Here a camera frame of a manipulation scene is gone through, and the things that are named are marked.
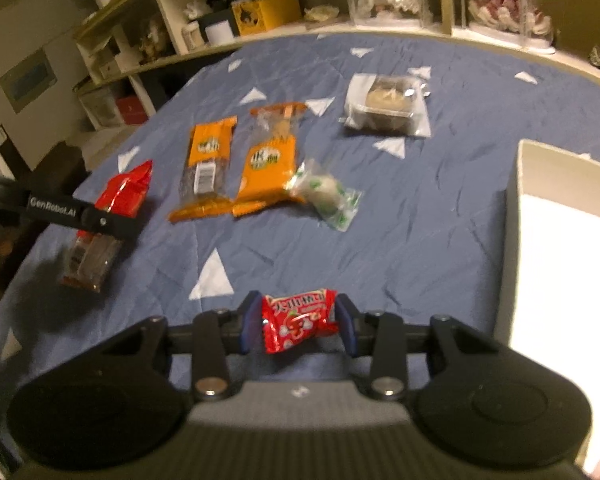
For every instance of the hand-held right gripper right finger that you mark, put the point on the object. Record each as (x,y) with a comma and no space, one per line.
(347,330)

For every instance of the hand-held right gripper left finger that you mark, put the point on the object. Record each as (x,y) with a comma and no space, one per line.
(248,325)

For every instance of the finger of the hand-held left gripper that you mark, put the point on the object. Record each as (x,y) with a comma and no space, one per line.
(80,215)

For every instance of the small red candy packet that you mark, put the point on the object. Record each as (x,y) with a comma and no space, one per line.
(297,325)

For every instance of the long red snack packet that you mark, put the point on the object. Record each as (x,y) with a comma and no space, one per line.
(125,190)

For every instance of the orange snack packet with barcode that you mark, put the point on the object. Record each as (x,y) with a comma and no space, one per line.
(207,160)

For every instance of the green white mochi packet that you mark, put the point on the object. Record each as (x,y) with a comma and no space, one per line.
(325,192)

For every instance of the white shallow cardboard box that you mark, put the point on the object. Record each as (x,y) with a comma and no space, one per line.
(565,270)

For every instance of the clear packet with pale pastry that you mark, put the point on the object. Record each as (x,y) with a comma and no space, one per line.
(385,105)

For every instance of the clear plastic storage box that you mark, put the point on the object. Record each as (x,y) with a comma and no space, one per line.
(102,107)

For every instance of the red box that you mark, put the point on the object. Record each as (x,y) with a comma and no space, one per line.
(131,110)

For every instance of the blue quilted blanket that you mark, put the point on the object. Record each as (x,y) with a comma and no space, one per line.
(430,210)

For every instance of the small white box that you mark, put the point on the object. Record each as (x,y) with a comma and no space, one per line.
(111,67)

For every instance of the brown figurine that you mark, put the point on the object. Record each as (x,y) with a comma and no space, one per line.
(156,39)

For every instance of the small lidded jar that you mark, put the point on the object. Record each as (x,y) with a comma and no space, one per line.
(192,36)

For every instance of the white cup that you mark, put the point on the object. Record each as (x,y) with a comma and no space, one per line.
(220,33)

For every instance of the wooden shelf unit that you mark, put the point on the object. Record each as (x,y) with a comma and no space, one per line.
(172,0)

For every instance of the white shell ornament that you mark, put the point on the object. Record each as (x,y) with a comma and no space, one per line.
(196,10)

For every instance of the black box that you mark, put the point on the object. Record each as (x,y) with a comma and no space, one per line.
(215,17)

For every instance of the yellow cardboard box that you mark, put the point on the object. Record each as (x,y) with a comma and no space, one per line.
(265,12)

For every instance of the pale seashell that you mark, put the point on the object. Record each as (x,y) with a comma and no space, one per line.
(322,13)

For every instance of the pink doll in clear case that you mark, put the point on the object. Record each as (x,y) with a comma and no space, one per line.
(510,7)

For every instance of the framed wall picture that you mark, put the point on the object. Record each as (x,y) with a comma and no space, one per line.
(27,81)

